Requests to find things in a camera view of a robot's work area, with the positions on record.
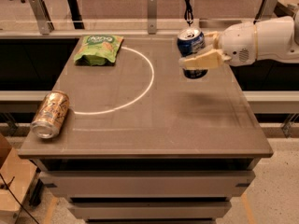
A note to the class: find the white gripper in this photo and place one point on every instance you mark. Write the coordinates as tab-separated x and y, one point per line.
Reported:
237	44

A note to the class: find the blue pepsi can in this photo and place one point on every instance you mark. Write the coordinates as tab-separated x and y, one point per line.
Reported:
190	41

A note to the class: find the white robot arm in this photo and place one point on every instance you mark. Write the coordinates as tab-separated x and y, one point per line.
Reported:
276	39

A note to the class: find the gold soda can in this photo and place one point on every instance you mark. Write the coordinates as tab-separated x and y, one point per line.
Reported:
50	116

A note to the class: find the green chip bag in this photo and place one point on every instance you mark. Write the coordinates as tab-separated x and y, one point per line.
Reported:
99	49

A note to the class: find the black desk leg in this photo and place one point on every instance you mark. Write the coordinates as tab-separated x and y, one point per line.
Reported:
75	14

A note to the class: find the grey table drawer cabinet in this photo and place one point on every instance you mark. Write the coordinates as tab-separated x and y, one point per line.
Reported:
148	196

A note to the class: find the cardboard box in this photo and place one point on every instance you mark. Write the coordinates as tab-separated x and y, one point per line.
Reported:
17	176

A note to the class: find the right metal rail bracket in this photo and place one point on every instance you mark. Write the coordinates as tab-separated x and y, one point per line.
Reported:
266	10

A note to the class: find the metal rail bracket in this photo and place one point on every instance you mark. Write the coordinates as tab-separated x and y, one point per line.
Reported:
42	16
266	10
152	16

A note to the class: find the middle metal rail bracket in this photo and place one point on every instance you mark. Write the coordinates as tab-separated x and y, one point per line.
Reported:
152	16

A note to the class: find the left metal rail bracket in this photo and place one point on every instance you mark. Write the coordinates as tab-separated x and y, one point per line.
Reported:
42	16

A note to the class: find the metal guard rail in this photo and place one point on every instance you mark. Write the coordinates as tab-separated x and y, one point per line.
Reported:
9	34

